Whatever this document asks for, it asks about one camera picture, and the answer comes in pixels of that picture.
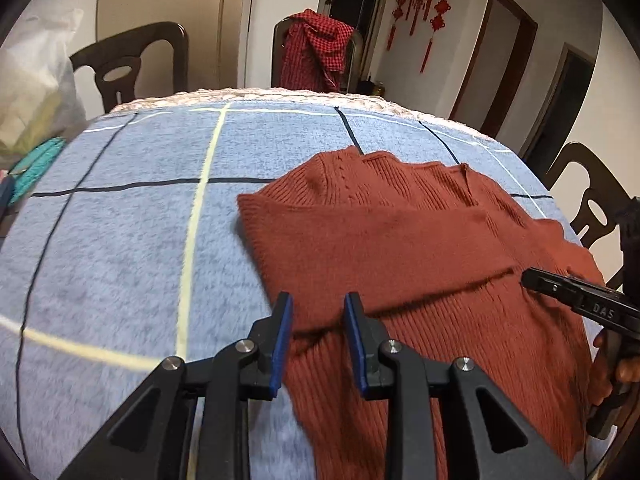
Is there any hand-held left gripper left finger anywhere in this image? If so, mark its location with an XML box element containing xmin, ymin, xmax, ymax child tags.
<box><xmin>57</xmin><ymin>291</ymin><xmax>293</xmax><ymax>480</ymax></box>

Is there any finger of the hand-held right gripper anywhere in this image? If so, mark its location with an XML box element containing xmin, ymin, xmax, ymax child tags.
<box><xmin>521</xmin><ymin>267</ymin><xmax>586</xmax><ymax>312</ymax></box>

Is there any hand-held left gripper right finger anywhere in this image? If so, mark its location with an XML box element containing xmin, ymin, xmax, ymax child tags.
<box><xmin>342</xmin><ymin>291</ymin><xmax>576</xmax><ymax>480</ymax></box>

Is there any rust red knitted sweater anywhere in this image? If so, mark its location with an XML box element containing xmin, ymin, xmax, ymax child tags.
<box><xmin>236</xmin><ymin>146</ymin><xmax>608</xmax><ymax>480</ymax></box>

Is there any person's right hand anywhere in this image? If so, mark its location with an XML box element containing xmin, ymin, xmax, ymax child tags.
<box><xmin>589</xmin><ymin>332</ymin><xmax>635</xmax><ymax>408</ymax></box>

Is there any dark wooden chair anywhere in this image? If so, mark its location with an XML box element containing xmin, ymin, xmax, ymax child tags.
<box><xmin>545</xmin><ymin>141</ymin><xmax>632</xmax><ymax>251</ymax></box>
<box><xmin>272</xmin><ymin>16</ymin><xmax>364</xmax><ymax>96</ymax></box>
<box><xmin>69</xmin><ymin>21</ymin><xmax>190</xmax><ymax>113</ymax></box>

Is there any blue checked fleece blanket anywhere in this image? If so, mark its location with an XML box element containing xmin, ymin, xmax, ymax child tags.
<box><xmin>0</xmin><ymin>87</ymin><xmax>573</xmax><ymax>480</ymax></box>

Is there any dark open doorway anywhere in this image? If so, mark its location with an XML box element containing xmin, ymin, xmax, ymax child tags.
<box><xmin>520</xmin><ymin>42</ymin><xmax>597</xmax><ymax>161</ymax></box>

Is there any brown framed door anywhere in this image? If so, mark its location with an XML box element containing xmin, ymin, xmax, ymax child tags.
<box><xmin>448</xmin><ymin>0</ymin><xmax>538</xmax><ymax>138</ymax></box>

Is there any red checked garment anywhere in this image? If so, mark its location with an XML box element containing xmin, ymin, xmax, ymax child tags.
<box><xmin>280</xmin><ymin>9</ymin><xmax>353</xmax><ymax>93</ymax></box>

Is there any long red knot decoration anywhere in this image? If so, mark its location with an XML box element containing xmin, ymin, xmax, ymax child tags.
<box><xmin>420</xmin><ymin>0</ymin><xmax>458</xmax><ymax>75</ymax></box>

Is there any teal knitted cloth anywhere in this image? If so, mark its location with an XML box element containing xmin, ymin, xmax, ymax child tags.
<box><xmin>7</xmin><ymin>137</ymin><xmax>68</xmax><ymax>206</ymax></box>

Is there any small red knot decoration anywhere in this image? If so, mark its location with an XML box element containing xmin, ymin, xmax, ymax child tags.
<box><xmin>387</xmin><ymin>0</ymin><xmax>413</xmax><ymax>52</ymax></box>

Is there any dark glass door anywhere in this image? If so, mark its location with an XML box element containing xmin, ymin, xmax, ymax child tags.
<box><xmin>327</xmin><ymin>0</ymin><xmax>392</xmax><ymax>43</ymax></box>

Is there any white plastic bag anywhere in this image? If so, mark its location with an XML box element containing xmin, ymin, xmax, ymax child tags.
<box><xmin>0</xmin><ymin>8</ymin><xmax>88</xmax><ymax>171</ymax></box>

